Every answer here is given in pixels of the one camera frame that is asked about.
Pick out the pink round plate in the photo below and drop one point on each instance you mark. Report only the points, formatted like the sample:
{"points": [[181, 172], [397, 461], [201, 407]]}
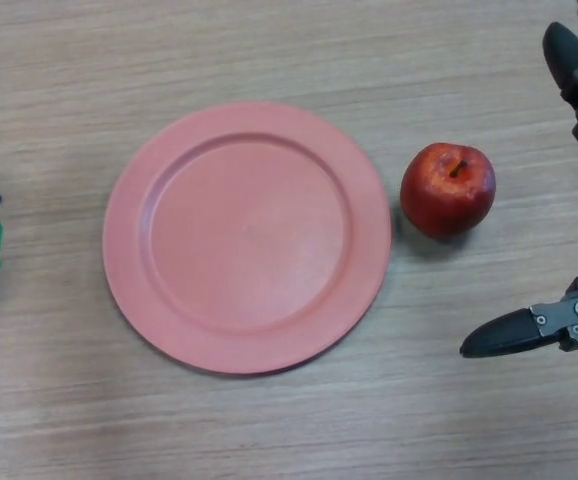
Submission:
{"points": [[247, 239]]}

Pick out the red apple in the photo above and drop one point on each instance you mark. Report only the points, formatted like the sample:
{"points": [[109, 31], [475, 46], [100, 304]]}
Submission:
{"points": [[448, 190]]}

